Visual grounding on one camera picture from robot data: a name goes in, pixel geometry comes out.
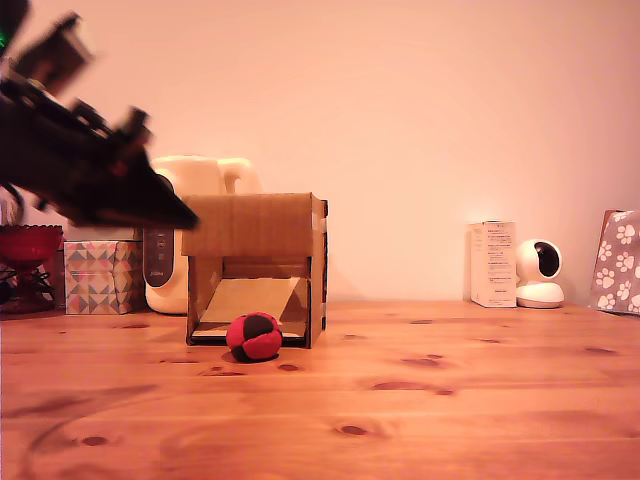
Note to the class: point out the red and black footbag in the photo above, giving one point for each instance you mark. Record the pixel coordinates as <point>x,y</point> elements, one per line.
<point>252,337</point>

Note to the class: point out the white printed carton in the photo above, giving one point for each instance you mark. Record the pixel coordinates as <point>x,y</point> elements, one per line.
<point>495,265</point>

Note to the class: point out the red glass footed bowl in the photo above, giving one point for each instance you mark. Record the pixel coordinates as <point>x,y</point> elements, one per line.
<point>27,245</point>

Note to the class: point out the geometric-print tissue box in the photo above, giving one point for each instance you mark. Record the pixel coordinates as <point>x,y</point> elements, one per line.
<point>95,277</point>

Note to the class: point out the cardboard dice tower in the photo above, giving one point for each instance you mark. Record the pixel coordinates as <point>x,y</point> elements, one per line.
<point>260,225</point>

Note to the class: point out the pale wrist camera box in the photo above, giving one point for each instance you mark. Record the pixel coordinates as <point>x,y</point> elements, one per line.
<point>55,55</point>

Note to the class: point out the small white round camera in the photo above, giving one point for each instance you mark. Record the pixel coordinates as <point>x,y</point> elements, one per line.
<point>537,295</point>

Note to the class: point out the cream appliance with dark panel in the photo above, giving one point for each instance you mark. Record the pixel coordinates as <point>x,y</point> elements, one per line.
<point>200,172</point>

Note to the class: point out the grey paw-print bag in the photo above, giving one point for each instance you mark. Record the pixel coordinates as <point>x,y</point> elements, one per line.
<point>617,270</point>

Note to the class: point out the cloud-print tissue box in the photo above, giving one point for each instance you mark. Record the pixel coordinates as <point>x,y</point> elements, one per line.
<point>100,235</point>

